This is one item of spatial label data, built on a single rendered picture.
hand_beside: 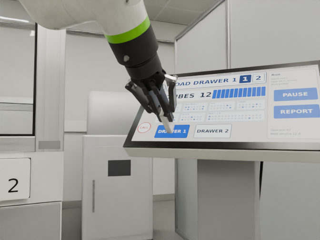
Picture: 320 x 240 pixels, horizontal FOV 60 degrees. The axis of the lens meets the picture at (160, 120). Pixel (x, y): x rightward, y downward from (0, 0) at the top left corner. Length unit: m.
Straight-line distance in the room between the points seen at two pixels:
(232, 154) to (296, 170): 0.93
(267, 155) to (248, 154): 0.04
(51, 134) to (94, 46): 3.46
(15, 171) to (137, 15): 0.55
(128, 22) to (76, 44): 3.75
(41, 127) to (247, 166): 0.59
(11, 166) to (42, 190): 0.11
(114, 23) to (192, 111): 0.37
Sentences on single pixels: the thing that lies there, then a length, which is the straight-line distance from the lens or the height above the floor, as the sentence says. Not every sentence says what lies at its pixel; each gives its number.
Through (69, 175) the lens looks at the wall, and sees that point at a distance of 4.09.
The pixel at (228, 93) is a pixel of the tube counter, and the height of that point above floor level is 1.11.
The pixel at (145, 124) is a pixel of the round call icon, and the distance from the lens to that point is 0.80.
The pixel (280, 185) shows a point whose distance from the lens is 1.68.
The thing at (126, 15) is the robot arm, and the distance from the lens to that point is 0.52.
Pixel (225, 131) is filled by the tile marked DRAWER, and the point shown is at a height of 1.00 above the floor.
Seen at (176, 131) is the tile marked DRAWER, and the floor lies 1.00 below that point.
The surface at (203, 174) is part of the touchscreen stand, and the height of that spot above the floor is 0.88.
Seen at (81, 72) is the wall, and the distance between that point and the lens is 4.16.
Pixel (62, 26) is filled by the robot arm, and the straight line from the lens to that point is 0.60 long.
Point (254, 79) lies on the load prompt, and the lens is 0.84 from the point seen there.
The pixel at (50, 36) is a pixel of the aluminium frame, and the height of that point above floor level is 1.29.
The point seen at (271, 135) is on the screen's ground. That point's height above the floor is 0.99.
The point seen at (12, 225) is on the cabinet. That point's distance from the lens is 0.91.
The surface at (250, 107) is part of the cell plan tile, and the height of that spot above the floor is 1.07.
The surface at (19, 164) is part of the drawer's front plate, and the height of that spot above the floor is 0.91.
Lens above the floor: 0.99
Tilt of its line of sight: 3 degrees up
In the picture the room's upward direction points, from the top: straight up
